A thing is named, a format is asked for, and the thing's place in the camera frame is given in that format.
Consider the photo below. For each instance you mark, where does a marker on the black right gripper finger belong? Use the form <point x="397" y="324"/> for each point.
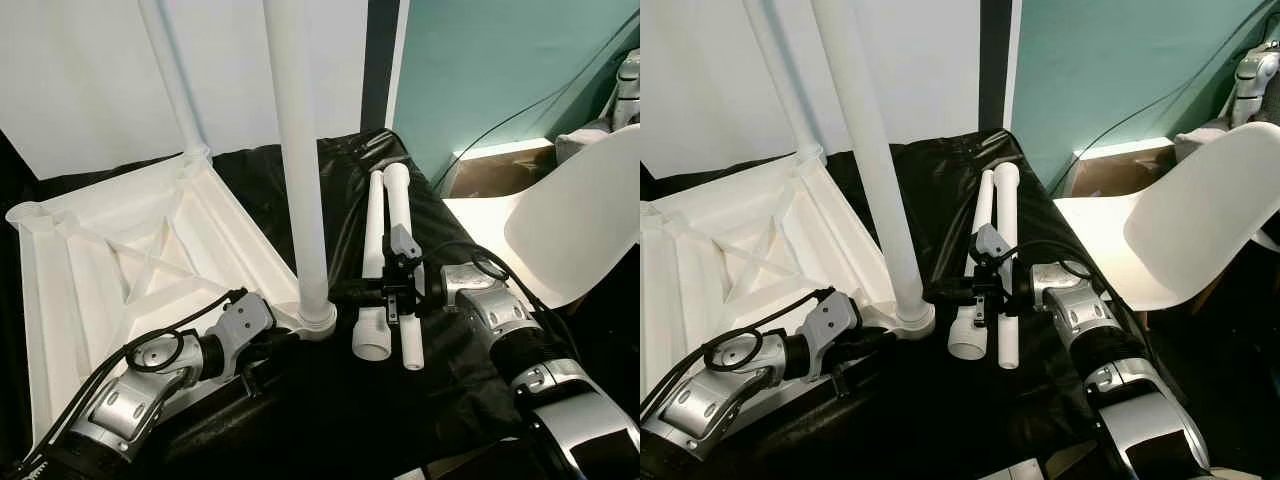
<point x="948" y="294"/>
<point x="355" y="294"/>

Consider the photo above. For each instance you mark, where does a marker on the white plastic table leg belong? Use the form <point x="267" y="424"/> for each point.
<point x="870" y="150"/>
<point x="300" y="150"/>
<point x="780" y="80"/>
<point x="398" y="200"/>
<point x="1006" y="210"/>
<point x="373" y="220"/>
<point x="172" y="80"/>
<point x="982" y="210"/>

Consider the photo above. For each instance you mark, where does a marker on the white plastic table top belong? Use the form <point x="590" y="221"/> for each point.
<point x="720" y="290"/>
<point x="90" y="290"/>

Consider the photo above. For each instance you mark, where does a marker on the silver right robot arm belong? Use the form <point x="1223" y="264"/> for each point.
<point x="1110" y="340"/>
<point x="520" y="340"/>

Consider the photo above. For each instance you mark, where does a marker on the white plastic chair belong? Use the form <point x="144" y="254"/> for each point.
<point x="1190" y="230"/>
<point x="570" y="230"/>

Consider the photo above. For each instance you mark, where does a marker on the grey cushion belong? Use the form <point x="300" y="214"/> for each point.
<point x="1205" y="142"/>
<point x="585" y="145"/>

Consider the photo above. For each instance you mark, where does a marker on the silver grey standing robot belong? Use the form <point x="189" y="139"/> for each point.
<point x="628" y="85"/>
<point x="1255" y="85"/>

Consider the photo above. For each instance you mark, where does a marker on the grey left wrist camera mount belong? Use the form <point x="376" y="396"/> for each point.
<point x="243" y="325"/>
<point x="832" y="325"/>

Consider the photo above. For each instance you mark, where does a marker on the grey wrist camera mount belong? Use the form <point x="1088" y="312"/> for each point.
<point x="832" y="325"/>
<point x="403" y="242"/>
<point x="992" y="242"/>
<point x="243" y="325"/>

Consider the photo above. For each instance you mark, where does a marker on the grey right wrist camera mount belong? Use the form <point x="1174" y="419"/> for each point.
<point x="403" y="242"/>
<point x="992" y="242"/>

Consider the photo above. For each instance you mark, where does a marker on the black vertical wall post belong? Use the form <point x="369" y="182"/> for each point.
<point x="995" y="60"/>
<point x="380" y="60"/>

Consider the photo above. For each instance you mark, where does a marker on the white wall panel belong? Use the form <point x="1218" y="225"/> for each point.
<point x="80" y="80"/>
<point x="700" y="80"/>

